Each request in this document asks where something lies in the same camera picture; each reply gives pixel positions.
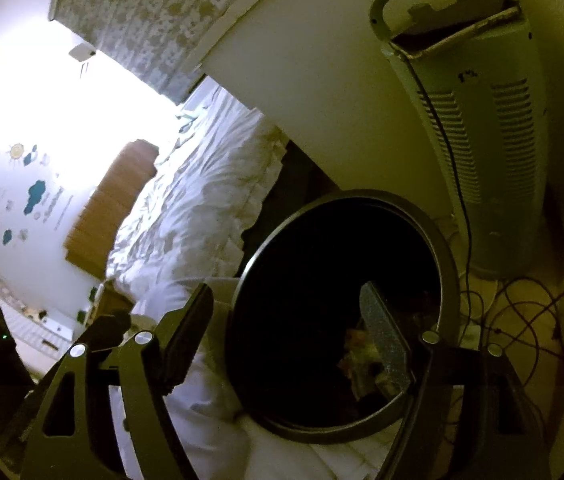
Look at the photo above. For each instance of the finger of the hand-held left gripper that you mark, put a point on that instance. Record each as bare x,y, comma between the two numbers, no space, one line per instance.
107,332

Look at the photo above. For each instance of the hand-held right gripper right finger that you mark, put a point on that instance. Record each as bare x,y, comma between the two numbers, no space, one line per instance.
387,340

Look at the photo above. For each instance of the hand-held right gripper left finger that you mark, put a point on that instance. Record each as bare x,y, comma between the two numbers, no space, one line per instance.
187,340

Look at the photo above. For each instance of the black round trash bin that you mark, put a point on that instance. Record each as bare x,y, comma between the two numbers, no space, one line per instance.
312,285

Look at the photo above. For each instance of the crumpled wrapper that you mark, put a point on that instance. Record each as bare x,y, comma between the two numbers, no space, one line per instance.
359,347

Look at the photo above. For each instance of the small wooden bedside table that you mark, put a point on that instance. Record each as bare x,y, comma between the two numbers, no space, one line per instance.
114,297

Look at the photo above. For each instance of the white low shelf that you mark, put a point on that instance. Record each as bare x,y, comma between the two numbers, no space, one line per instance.
37,327

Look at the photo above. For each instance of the white cloth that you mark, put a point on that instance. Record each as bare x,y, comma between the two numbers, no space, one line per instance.
212,435

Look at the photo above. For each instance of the wooden headboard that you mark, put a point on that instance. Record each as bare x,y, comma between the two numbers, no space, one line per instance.
112,195

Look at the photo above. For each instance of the white quilted bed cover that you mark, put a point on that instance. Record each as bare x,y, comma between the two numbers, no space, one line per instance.
202,190

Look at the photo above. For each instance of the dark bed base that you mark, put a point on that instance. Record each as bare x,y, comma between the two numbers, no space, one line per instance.
302,170

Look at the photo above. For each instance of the pale tower fan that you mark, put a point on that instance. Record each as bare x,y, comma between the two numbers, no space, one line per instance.
487,135

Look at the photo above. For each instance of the white nightstand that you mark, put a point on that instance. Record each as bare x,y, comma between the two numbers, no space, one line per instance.
322,60

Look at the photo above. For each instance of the patterned curtain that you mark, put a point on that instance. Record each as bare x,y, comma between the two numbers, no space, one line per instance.
142,25

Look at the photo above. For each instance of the cloud wall stickers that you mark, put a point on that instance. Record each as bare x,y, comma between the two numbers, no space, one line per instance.
37,197

